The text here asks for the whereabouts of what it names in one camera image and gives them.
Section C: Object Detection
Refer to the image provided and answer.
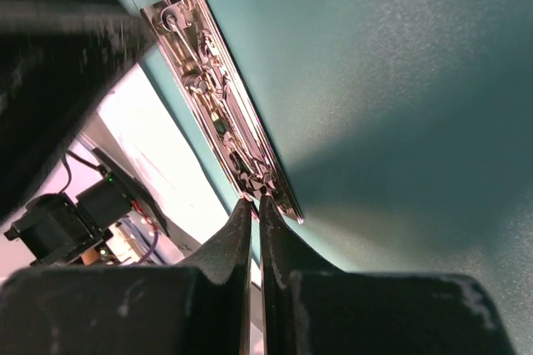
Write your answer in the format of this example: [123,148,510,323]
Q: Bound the black folder clip mechanism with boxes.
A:
[142,0,304,223]

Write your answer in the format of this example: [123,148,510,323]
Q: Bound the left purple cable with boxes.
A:
[132,229,162,267]

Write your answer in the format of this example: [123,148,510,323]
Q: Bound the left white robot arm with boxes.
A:
[1,0,155,266]

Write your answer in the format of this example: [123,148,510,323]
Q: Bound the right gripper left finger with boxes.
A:
[1,199,252,354]

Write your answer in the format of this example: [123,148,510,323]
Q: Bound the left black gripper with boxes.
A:
[1,0,155,219]

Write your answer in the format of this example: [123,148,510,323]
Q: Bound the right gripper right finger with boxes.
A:
[259,195,514,354]

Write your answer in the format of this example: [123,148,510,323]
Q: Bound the teal file folder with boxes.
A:
[78,0,533,289]

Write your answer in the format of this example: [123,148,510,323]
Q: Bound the white paper sheet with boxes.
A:
[67,66,228,244]

